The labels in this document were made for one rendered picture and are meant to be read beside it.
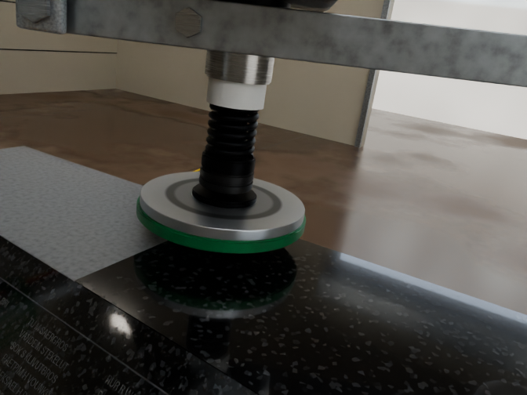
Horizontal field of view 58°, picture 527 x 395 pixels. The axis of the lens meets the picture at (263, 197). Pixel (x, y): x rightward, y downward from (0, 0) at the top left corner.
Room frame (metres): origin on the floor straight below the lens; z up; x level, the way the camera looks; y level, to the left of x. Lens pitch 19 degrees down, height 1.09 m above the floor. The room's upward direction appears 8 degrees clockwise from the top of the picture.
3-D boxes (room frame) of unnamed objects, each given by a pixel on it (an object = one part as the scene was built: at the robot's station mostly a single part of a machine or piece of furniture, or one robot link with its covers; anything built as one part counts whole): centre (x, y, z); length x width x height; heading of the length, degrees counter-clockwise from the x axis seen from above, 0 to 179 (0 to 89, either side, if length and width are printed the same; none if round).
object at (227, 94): (0.59, 0.05, 1.02); 0.07 x 0.07 x 0.04
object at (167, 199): (0.59, 0.05, 0.87); 0.21 x 0.21 x 0.01
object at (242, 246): (0.59, 0.05, 0.87); 0.22 x 0.22 x 0.04
